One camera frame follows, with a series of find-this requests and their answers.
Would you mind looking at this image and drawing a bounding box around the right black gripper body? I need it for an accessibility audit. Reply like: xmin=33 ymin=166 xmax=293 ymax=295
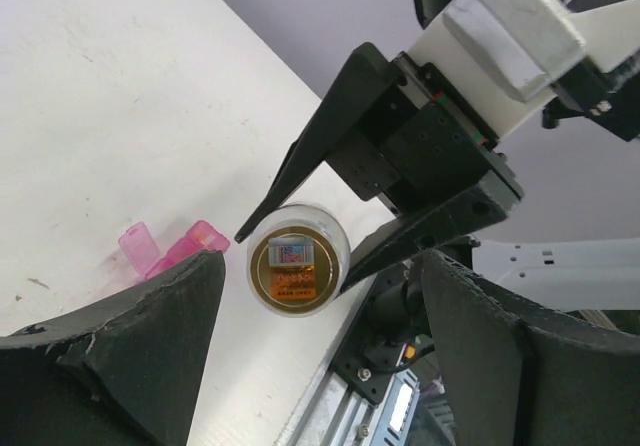
xmin=326 ymin=53 xmax=524 ymax=216

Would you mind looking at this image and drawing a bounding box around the pink pill organizer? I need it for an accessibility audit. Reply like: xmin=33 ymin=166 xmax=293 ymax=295
xmin=118 ymin=220 xmax=230 ymax=283

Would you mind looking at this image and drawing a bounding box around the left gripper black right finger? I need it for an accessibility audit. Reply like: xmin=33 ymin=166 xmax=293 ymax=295
xmin=421 ymin=250 xmax=639 ymax=445

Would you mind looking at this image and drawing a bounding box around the aluminium mounting rail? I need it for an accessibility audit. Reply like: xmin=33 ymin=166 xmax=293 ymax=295
xmin=272 ymin=265 xmax=426 ymax=446

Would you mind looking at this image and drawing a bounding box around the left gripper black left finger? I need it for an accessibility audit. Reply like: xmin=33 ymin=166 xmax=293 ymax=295
xmin=1 ymin=251 xmax=226 ymax=445

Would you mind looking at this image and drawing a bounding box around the clear pill bottle orange cap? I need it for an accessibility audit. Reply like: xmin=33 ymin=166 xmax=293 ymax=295
xmin=247 ymin=203 xmax=351 ymax=317

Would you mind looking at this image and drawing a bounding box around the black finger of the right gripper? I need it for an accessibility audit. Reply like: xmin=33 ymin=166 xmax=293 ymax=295
xmin=234 ymin=42 xmax=399 ymax=244
xmin=340 ymin=185 xmax=524 ymax=293

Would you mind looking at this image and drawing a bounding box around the grey slotted cable duct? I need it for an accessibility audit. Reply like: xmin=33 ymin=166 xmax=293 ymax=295
xmin=371 ymin=370 xmax=420 ymax=446

